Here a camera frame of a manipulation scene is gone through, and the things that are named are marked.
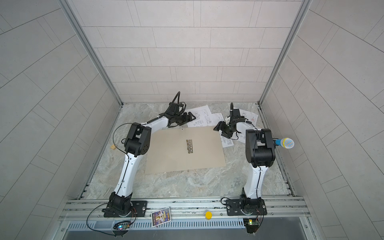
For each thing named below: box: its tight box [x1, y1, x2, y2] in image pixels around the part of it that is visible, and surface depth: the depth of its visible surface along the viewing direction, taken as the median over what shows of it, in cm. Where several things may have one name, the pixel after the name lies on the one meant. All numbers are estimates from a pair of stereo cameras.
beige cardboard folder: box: [145, 126, 227, 175], surface depth 92 cm
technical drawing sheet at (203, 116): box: [184, 105, 213, 128], surface depth 111 cm
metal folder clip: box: [186, 139, 193, 154], surface depth 93 cm
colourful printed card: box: [151, 206, 172, 228], surface depth 69 cm
